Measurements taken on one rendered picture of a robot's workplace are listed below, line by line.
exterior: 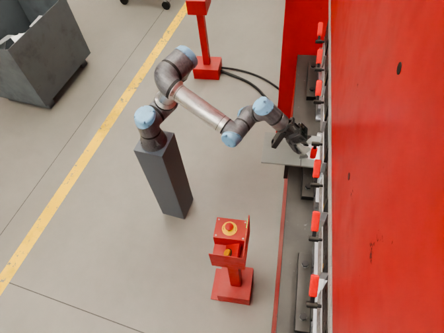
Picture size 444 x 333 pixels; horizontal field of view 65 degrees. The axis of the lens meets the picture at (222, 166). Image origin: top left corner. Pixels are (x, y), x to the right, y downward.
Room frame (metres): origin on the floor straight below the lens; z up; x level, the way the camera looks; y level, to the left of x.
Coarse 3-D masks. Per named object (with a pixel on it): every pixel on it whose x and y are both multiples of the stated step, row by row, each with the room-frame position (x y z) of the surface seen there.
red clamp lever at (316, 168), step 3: (315, 159) 0.68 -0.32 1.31; (318, 159) 0.68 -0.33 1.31; (315, 162) 0.67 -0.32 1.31; (318, 162) 0.66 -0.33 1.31; (315, 165) 0.66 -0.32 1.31; (318, 165) 0.66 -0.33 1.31; (315, 168) 0.65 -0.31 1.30; (318, 168) 0.65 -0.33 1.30; (315, 171) 0.64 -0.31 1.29; (318, 171) 0.64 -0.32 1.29; (315, 174) 0.63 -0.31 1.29; (318, 174) 0.63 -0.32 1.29; (315, 177) 0.63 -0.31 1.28; (318, 177) 0.63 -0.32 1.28; (315, 180) 0.62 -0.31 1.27; (312, 183) 0.61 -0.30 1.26; (315, 183) 0.61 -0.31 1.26; (318, 183) 0.61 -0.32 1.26; (312, 186) 0.61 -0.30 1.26; (315, 186) 0.60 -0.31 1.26; (318, 186) 0.60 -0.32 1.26; (321, 186) 0.60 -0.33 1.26
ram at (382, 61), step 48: (336, 0) 1.26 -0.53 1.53; (384, 0) 0.58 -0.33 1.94; (432, 0) 0.37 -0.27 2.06; (336, 48) 0.99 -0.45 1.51; (384, 48) 0.48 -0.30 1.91; (432, 48) 0.31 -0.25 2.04; (336, 96) 0.78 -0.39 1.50; (384, 96) 0.39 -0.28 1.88; (432, 96) 0.26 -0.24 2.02; (336, 144) 0.60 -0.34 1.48; (384, 144) 0.32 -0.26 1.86; (432, 144) 0.21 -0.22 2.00; (336, 192) 0.45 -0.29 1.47; (384, 192) 0.24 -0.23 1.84; (432, 192) 0.16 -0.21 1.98; (336, 240) 0.32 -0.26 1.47; (384, 240) 0.18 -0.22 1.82; (432, 240) 0.12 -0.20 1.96; (336, 288) 0.21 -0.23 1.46; (384, 288) 0.12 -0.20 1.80; (432, 288) 0.08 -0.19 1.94
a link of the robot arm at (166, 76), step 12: (156, 72) 1.20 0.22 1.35; (168, 72) 1.18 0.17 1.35; (156, 84) 1.17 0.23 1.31; (168, 84) 1.13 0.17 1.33; (180, 84) 1.14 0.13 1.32; (168, 96) 1.11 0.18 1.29; (180, 96) 1.09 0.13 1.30; (192, 96) 1.08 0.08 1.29; (192, 108) 1.04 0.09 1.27; (204, 108) 1.03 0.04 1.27; (216, 108) 1.05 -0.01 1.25; (204, 120) 1.00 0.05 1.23; (216, 120) 0.98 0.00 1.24; (228, 120) 0.98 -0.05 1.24; (240, 120) 0.98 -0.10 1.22; (228, 132) 0.93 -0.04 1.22; (240, 132) 0.93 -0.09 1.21; (228, 144) 0.91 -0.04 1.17
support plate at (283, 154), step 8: (264, 136) 1.06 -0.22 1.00; (272, 136) 1.06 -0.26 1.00; (312, 136) 1.03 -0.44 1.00; (320, 136) 1.02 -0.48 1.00; (264, 144) 1.02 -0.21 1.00; (280, 144) 1.00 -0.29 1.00; (288, 144) 1.00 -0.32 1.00; (296, 144) 0.99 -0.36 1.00; (264, 152) 0.97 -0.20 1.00; (272, 152) 0.96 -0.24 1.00; (280, 152) 0.96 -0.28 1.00; (288, 152) 0.95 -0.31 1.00; (264, 160) 0.93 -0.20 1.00; (272, 160) 0.92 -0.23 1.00; (280, 160) 0.91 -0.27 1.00; (288, 160) 0.91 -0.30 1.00; (296, 160) 0.90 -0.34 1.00; (304, 160) 0.90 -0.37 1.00; (312, 160) 0.89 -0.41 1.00
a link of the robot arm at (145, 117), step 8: (136, 112) 1.34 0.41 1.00; (144, 112) 1.33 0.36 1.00; (152, 112) 1.32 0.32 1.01; (160, 112) 1.34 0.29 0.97; (136, 120) 1.29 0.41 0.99; (144, 120) 1.28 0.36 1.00; (152, 120) 1.28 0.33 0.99; (160, 120) 1.32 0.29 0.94; (144, 128) 1.26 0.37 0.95; (152, 128) 1.27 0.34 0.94; (160, 128) 1.32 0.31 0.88; (144, 136) 1.27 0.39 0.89; (152, 136) 1.26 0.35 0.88
